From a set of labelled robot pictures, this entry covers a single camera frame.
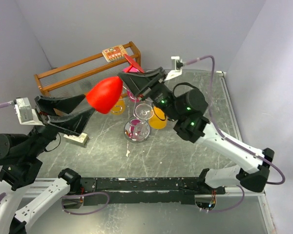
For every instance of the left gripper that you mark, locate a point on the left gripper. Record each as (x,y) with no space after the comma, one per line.
(73,122)

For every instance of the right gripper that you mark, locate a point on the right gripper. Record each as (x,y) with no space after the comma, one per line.
(136,82)

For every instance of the pink wine glass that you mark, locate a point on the pink wine glass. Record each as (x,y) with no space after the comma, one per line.
(129,94)

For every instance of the clear wine glass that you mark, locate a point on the clear wine glass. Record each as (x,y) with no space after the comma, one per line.
(143,112)

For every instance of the red plastic cup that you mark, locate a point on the red plastic cup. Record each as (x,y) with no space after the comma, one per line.
(105,94)

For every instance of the orange wine glass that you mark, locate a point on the orange wine glass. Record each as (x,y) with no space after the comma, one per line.
(119,107)
(158,120)

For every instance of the orange wine glass front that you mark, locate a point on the orange wine glass front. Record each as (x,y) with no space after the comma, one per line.
(158,120)

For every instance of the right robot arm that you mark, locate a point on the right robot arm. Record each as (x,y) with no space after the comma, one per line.
(252,167)

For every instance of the wooden shelf rack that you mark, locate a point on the wooden shelf rack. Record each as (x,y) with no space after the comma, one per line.
(81,76)

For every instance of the chrome wine glass rack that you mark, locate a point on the chrome wine glass rack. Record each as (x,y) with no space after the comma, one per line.
(129,126)

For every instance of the white card box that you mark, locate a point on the white card box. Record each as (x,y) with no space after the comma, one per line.
(80,140)

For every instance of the orange spiral notebook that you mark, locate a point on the orange spiral notebook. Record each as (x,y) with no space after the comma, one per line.
(114,53)

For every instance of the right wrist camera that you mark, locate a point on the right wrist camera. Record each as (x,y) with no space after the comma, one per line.
(176,70)

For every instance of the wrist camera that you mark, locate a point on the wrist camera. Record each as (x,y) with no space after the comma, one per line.
(26,115)
(176,70)

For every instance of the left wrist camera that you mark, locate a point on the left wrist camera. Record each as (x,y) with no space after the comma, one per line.
(26,115)

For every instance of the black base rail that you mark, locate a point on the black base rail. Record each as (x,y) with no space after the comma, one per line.
(116,190)

